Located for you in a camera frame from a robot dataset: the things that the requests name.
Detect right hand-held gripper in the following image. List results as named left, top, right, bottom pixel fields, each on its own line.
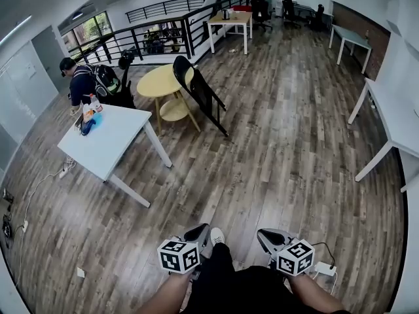
left=257, top=228, right=316, bottom=277

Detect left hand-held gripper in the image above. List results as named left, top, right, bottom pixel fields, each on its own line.
left=156, top=222, right=212, bottom=276

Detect black folding chair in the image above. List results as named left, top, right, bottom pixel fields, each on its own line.
left=172, top=55, right=229, bottom=138

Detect person's left forearm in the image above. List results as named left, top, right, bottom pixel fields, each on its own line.
left=136, top=271, right=192, bottom=314

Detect person's right forearm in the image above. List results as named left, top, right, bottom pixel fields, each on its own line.
left=289, top=271, right=345, bottom=314

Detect black office chair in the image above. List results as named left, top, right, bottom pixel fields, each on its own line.
left=251, top=0, right=274, bottom=32
left=282, top=0, right=302, bottom=29
left=306, top=4, right=325, bottom=32

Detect white power adapter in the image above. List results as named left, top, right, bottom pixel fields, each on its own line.
left=313, top=261, right=338, bottom=277

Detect person's white shoe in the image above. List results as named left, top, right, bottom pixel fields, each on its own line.
left=209, top=227, right=226, bottom=247

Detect person's black trouser leg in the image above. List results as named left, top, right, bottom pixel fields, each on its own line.
left=181, top=242, right=352, bottom=314

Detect white rectangular table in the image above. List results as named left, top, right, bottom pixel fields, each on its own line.
left=57, top=103, right=173, bottom=209

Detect blue cloth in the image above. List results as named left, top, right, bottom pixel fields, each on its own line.
left=79, top=113, right=103, bottom=137

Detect clear bottle with orange label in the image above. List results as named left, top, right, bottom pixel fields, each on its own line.
left=82, top=93, right=100, bottom=123

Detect black floor devices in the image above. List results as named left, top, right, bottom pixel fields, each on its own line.
left=1, top=188, right=16, bottom=240

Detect round yellow wooden table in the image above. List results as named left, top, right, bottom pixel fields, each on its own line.
left=136, top=63, right=202, bottom=135

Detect long white desk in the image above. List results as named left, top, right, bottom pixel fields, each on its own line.
left=347, top=77, right=419, bottom=193

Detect black metal railing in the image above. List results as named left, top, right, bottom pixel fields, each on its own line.
left=67, top=0, right=250, bottom=66

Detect grey table with white legs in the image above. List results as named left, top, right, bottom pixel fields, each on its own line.
left=328, top=24, right=373, bottom=75

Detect grey door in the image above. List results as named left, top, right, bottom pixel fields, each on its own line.
left=30, top=25, right=67, bottom=94

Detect large window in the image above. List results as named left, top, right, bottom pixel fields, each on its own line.
left=60, top=10, right=114, bottom=58

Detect wooden table with white legs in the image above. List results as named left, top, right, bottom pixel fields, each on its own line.
left=206, top=11, right=254, bottom=56

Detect black adapter cable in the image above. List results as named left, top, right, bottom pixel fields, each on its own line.
left=310, top=242, right=337, bottom=271

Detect white floor cable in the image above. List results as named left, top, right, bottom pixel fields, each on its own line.
left=14, top=155, right=77, bottom=289

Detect black upright frame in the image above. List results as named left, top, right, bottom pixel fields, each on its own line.
left=113, top=50, right=137, bottom=110

